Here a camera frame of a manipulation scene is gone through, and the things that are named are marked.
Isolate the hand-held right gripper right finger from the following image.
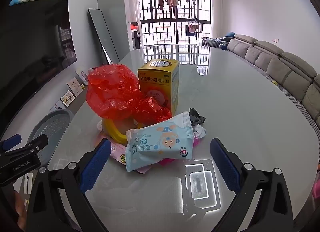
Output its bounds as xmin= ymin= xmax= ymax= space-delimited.
xmin=209 ymin=137 xmax=294 ymax=232

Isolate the black television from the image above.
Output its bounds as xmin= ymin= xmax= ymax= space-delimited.
xmin=0 ymin=0 xmax=77 ymax=127

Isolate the pale pink packet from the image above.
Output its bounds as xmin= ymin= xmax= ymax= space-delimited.
xmin=96 ymin=138 xmax=127 ymax=165

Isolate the white paper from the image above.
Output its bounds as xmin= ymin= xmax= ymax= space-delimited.
xmin=192 ymin=124 xmax=207 ymax=138

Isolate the checkered blanket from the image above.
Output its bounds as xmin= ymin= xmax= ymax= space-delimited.
xmin=202 ymin=37 xmax=229 ymax=47

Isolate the light blue wet wipes packet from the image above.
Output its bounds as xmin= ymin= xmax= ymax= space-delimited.
xmin=125 ymin=111 xmax=194 ymax=172

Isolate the grey sofa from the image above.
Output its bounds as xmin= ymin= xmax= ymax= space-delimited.
xmin=227 ymin=34 xmax=320 ymax=127

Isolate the magenta wrapper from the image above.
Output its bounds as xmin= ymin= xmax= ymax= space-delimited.
xmin=160 ymin=135 xmax=202 ymax=167

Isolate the red plastic bag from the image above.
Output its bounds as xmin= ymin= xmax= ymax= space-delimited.
xmin=86 ymin=64 xmax=172 ymax=125

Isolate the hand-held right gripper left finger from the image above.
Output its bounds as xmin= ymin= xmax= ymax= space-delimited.
xmin=26 ymin=138 xmax=112 ymax=232

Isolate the grey cloth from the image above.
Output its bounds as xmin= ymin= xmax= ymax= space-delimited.
xmin=189 ymin=108 xmax=206 ymax=125

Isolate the small hanger with clothes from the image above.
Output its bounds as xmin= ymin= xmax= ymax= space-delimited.
xmin=185 ymin=19 xmax=202 ymax=37

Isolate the yellow medicine box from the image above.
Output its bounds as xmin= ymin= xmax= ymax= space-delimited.
xmin=137 ymin=59 xmax=180 ymax=115

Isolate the picture frame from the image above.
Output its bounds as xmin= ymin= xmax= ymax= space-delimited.
xmin=76 ymin=68 xmax=88 ymax=85
xmin=50 ymin=100 xmax=65 ymax=113
xmin=67 ymin=77 xmax=83 ymax=97
xmin=61 ymin=90 xmax=75 ymax=108

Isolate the person's left hand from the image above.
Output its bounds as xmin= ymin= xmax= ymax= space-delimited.
xmin=14 ymin=192 xmax=27 ymax=225

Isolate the grey perforated basket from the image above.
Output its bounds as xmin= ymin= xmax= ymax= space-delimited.
xmin=26 ymin=109 xmax=75 ymax=170

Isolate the yellow framed keychain pouch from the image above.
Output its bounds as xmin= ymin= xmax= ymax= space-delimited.
xmin=101 ymin=118 xmax=140 ymax=144

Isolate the black framed standing mirror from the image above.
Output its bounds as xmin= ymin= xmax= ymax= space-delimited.
xmin=88 ymin=9 xmax=120 ymax=65

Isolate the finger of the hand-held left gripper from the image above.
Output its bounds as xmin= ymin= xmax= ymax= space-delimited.
xmin=0 ymin=134 xmax=22 ymax=151
xmin=18 ymin=134 xmax=49 ymax=157

